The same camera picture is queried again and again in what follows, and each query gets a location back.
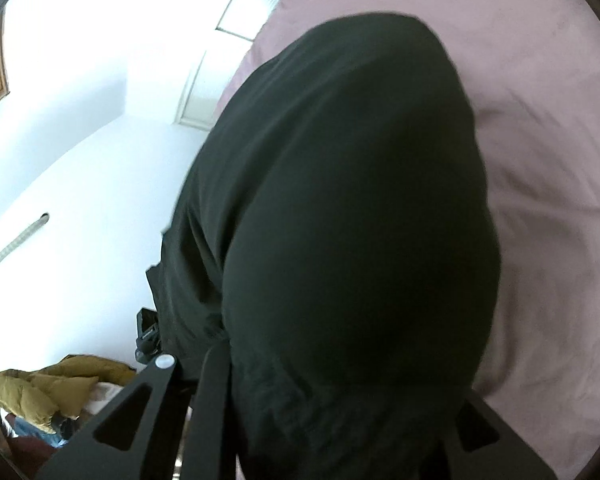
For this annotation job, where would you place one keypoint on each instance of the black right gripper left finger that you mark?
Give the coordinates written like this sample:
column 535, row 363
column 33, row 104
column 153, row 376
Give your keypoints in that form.
column 156, row 424

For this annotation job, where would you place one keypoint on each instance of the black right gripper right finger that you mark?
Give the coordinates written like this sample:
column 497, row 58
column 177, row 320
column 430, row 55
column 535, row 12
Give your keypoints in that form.
column 481, row 445

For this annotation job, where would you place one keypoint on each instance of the black puffer coat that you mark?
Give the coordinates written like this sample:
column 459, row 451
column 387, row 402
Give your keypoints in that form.
column 334, row 230

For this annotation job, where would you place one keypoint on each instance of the olive yellow puffer jacket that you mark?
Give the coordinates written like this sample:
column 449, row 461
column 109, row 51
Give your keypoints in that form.
column 61, row 389

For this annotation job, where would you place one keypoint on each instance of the dark red garment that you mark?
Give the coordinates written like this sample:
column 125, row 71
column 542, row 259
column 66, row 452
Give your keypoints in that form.
column 31, row 448

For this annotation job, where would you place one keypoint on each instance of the pink bed sheet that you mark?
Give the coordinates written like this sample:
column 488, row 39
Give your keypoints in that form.
column 531, row 69

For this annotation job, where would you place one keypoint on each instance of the white louvered closet doors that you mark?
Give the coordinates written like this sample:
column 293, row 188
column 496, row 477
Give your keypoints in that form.
column 232, row 37

